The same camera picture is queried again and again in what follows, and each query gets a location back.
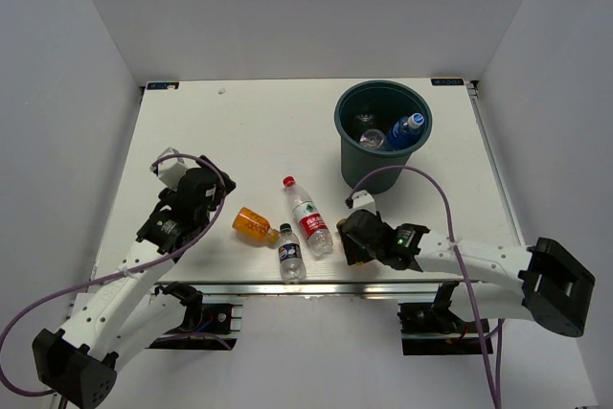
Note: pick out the aluminium table front rail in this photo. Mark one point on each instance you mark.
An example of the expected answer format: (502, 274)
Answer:
(385, 290)

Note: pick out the pepsi bottle black cap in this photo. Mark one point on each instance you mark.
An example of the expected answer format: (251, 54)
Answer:
(292, 267)

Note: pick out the red label water bottle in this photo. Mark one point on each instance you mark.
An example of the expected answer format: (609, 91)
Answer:
(307, 216)

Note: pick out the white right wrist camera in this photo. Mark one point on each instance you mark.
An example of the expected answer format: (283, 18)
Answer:
(361, 200)

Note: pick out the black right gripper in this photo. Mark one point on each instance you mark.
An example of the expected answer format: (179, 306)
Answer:
(349, 246)

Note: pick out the dark green plastic bin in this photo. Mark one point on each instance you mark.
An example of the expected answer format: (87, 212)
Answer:
(389, 101)

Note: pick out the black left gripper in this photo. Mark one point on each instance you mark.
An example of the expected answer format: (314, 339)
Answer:
(168, 194)

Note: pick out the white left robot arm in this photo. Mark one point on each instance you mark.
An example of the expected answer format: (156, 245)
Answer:
(82, 358)

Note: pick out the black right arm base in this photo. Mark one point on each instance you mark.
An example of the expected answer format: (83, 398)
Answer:
(431, 329)

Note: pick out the small blue label bottle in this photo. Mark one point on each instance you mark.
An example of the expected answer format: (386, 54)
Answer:
(365, 121)

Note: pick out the tall blue label water bottle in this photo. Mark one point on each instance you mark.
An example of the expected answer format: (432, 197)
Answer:
(405, 132)

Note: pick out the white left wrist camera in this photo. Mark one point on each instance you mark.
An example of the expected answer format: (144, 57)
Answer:
(170, 172)

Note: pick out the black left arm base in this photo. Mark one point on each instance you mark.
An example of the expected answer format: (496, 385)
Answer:
(215, 327)

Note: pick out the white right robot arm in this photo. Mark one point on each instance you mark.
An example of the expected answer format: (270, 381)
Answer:
(544, 282)

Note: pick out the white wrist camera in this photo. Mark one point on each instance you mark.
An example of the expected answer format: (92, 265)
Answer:
(361, 200)
(170, 172)

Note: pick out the blue sticker left corner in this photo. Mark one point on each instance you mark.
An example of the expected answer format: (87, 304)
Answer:
(162, 86)

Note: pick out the orange juice bottle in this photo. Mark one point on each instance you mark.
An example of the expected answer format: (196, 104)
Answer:
(255, 227)
(342, 226)

